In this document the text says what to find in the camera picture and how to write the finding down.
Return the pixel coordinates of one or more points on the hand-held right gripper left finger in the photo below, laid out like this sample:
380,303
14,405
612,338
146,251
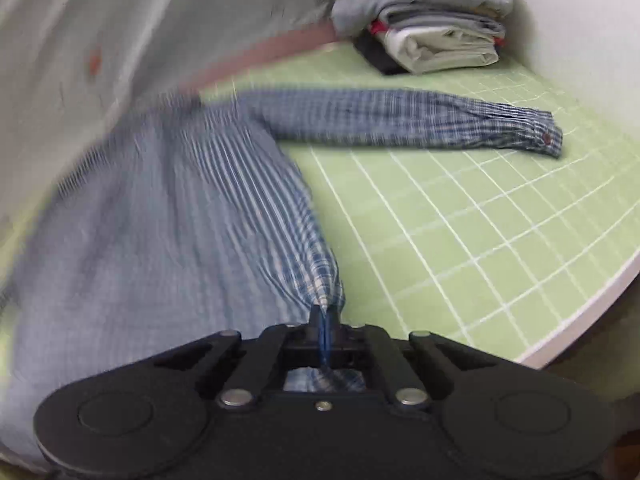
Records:
314,324

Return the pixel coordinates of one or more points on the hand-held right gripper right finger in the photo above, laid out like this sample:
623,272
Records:
336,329

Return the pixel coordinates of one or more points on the blue plaid shirt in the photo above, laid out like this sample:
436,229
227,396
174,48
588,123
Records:
175,235

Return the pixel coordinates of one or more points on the pile of white clothes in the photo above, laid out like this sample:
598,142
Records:
445,47

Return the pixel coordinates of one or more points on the green grid mat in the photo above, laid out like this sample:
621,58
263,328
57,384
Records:
450,240

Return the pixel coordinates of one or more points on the black folded garment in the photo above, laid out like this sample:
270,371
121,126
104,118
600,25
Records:
375,55

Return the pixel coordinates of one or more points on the white printed sheet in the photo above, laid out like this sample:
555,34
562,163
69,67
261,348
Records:
100,35

